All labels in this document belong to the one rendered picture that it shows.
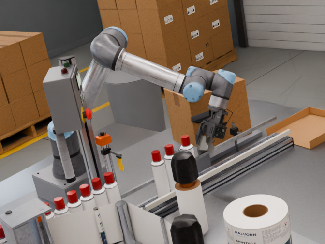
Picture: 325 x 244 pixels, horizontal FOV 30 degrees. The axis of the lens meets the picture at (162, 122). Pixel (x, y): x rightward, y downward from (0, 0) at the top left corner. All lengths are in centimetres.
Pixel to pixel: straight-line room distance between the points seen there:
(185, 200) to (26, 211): 52
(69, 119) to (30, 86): 375
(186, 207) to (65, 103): 53
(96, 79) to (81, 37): 642
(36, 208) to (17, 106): 383
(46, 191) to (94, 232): 64
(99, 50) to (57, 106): 40
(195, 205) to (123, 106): 284
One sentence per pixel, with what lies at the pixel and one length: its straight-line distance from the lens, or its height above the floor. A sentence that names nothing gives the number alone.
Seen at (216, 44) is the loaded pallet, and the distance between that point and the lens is 655.
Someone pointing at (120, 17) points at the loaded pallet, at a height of 81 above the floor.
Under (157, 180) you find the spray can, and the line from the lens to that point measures 231.
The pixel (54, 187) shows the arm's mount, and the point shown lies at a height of 92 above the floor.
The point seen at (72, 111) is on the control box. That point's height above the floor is 136.
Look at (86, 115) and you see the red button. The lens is 208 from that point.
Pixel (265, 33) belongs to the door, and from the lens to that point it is 714.
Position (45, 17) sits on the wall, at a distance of 858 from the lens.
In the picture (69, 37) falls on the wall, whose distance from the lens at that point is 883.
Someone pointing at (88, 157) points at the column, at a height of 112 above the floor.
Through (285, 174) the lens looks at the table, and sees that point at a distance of 252.
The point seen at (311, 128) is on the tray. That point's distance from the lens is 290.
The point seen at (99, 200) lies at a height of 101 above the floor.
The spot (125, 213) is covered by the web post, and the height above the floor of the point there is 104.
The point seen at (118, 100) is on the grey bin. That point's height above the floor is 47.
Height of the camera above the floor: 202
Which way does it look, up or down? 22 degrees down
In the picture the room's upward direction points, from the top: 11 degrees counter-clockwise
